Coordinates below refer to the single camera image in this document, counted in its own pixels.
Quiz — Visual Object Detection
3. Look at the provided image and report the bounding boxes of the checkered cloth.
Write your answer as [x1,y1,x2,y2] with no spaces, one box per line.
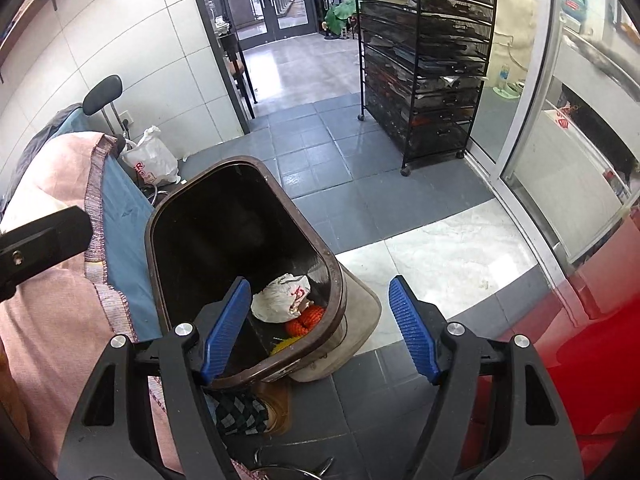
[210,390,271,436]

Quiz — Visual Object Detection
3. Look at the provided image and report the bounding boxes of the black mesh drawer cart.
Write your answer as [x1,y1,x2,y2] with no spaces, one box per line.
[354,0,498,177]

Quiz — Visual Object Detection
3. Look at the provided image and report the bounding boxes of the pink blanket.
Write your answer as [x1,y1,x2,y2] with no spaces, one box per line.
[0,132,251,480]

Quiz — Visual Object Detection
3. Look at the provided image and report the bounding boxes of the black chair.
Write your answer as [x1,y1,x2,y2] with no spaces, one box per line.
[82,75,132,161]

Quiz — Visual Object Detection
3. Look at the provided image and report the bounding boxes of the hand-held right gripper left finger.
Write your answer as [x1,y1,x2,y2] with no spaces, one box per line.
[57,276,252,480]

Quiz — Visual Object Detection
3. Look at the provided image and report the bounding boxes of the orange mesh net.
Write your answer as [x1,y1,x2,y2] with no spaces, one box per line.
[285,305,326,337]

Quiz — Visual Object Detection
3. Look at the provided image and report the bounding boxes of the crumpled white bag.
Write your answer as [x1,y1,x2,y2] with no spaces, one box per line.
[251,273,312,322]

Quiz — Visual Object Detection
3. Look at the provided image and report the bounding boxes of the brown rimmed trash bin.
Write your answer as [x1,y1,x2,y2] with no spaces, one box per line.
[143,156,382,391]

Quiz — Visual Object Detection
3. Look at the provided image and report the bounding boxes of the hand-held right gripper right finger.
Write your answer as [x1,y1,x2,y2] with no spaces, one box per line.
[388,275,583,480]

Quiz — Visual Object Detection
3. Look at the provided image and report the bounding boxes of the potted green plant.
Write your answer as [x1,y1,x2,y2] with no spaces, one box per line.
[324,0,358,41]

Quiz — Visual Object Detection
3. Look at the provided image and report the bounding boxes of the yellow scrap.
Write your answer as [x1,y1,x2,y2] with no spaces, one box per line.
[270,336,301,357]

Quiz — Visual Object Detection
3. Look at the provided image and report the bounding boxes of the white plastic bag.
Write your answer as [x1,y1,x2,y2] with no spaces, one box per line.
[120,126,180,186]

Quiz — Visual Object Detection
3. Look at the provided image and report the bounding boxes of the glass sliding door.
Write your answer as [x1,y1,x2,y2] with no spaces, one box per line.
[465,0,640,281]

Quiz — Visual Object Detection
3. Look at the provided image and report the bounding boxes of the wooden wall shelf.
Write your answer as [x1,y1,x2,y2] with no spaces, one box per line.
[0,0,58,83]

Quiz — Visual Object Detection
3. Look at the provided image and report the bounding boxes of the black wire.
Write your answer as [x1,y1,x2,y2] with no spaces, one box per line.
[255,445,336,480]

